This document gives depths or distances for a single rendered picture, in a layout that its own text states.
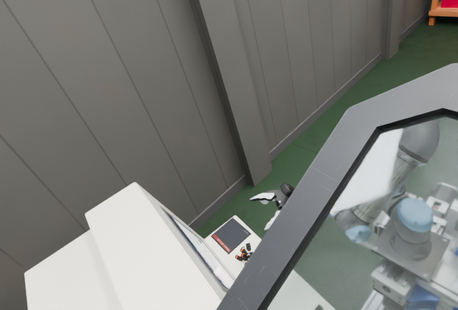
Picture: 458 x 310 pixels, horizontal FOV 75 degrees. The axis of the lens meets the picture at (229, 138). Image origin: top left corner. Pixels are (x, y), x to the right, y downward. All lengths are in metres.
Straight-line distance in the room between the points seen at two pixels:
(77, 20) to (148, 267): 1.47
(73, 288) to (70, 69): 1.25
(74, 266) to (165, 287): 0.45
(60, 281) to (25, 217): 1.05
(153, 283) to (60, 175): 1.38
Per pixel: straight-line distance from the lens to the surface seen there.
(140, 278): 1.00
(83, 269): 1.25
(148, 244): 1.05
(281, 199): 1.11
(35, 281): 1.36
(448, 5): 6.17
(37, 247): 2.42
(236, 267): 1.57
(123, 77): 2.14
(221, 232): 1.69
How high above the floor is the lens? 2.31
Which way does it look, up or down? 36 degrees down
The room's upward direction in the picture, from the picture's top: 18 degrees counter-clockwise
